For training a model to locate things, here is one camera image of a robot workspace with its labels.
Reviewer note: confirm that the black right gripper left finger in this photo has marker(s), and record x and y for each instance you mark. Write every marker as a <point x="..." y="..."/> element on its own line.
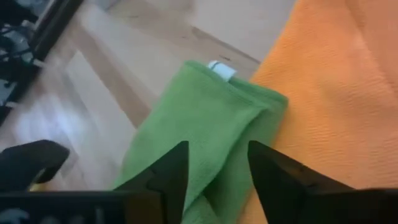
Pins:
<point x="171" y="174"/>

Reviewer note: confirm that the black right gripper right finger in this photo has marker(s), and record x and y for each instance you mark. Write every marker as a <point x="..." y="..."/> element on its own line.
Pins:
<point x="280" y="180"/>

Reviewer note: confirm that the green microfiber towel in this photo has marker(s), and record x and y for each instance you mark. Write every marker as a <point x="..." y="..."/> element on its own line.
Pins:
<point x="205" y="118"/>

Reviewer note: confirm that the orange microfiber towel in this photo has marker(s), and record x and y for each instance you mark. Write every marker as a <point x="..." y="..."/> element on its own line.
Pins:
<point x="335" y="102"/>

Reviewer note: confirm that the black aluminium table frame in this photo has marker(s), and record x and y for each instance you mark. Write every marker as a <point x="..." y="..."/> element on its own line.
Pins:
<point x="53" y="28"/>

